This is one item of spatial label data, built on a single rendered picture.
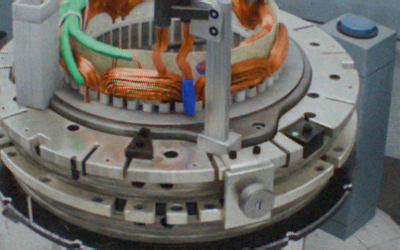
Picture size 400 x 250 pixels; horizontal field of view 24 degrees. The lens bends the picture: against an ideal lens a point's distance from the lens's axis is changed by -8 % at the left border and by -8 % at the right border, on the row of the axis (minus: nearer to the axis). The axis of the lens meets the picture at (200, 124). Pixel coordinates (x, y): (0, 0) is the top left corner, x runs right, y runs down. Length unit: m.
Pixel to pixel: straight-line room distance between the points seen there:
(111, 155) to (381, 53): 0.44
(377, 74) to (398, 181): 1.65
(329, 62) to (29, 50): 0.26
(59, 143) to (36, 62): 0.07
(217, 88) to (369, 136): 0.44
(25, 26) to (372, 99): 0.47
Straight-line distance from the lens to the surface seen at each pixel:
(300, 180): 0.76
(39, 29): 0.74
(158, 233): 0.75
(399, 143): 2.92
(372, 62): 1.06
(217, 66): 0.68
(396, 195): 2.65
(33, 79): 0.77
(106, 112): 0.75
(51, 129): 0.75
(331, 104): 0.79
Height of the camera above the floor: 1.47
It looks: 30 degrees down
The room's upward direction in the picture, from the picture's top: 1 degrees clockwise
